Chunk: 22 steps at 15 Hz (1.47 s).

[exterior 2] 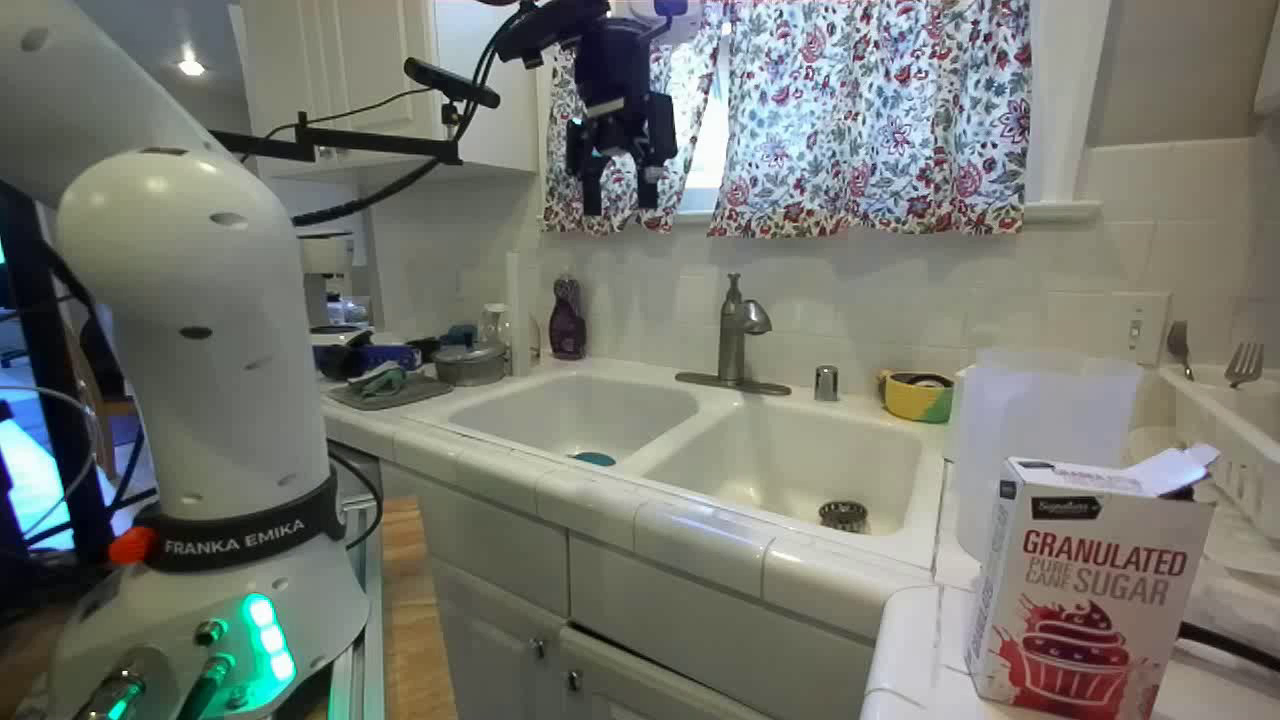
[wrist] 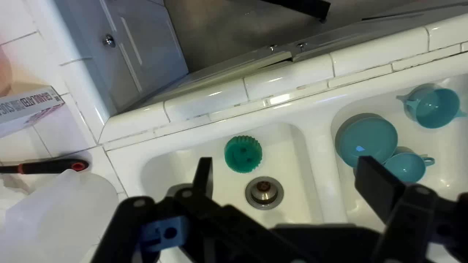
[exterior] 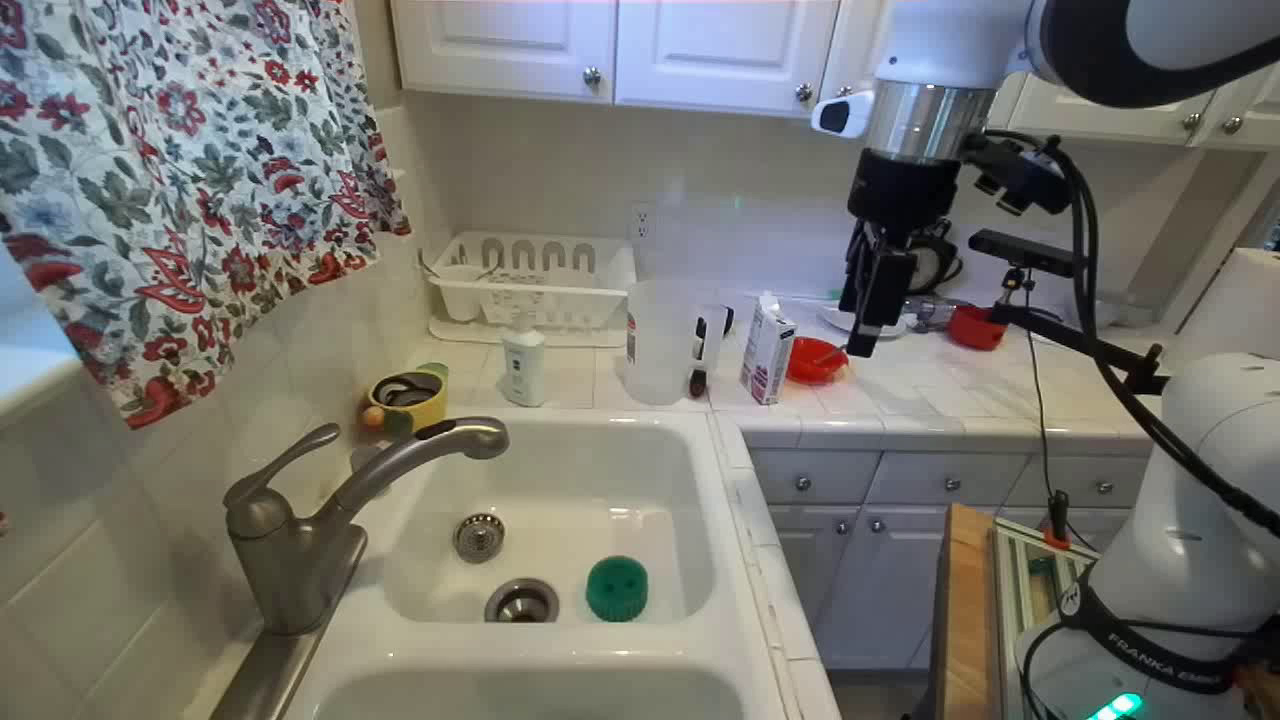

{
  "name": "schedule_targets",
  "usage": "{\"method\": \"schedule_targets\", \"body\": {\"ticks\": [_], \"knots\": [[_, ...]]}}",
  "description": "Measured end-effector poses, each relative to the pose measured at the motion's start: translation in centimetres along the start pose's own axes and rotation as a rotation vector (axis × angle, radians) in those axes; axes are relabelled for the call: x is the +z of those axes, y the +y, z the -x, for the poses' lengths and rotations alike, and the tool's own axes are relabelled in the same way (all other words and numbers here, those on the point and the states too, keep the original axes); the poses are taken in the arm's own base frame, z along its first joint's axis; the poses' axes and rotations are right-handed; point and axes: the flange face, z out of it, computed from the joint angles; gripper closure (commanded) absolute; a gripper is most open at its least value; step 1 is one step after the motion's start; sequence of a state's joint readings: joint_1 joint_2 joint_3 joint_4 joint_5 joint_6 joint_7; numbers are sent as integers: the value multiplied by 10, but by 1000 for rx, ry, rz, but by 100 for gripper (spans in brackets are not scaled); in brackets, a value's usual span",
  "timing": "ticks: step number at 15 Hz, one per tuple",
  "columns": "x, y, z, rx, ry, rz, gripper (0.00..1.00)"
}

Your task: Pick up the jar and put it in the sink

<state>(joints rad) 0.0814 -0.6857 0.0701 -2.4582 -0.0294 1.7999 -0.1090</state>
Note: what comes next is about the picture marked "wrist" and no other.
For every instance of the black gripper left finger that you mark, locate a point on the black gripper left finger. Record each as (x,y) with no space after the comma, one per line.
(186,219)

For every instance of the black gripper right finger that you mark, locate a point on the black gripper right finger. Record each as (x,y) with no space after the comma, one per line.
(414,216)

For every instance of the translucent white plastic jar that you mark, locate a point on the translucent white plastic jar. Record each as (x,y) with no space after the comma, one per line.
(60,221)

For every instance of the metal sink drain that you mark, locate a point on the metal sink drain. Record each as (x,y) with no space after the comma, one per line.
(263,193)

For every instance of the white double basin sink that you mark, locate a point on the white double basin sink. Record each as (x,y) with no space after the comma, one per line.
(298,149)

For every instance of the green smiley face sponge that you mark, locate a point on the green smiley face sponge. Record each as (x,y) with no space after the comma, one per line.
(243,154)

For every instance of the teal plate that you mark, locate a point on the teal plate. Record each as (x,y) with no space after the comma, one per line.
(366,135)

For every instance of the teal pitcher cup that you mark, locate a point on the teal pitcher cup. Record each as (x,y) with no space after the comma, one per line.
(431,105)

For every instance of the grey cabinet door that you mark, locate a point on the grey cabinet door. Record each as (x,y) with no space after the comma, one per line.
(132,46)

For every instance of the granulated sugar box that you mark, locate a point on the granulated sugar box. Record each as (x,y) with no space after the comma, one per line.
(25,105)

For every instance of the teal cup with handle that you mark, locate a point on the teal cup with handle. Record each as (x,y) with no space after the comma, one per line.
(407,165)

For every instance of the black red handled utensil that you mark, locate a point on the black red handled utensil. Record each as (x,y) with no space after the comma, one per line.
(45,167)

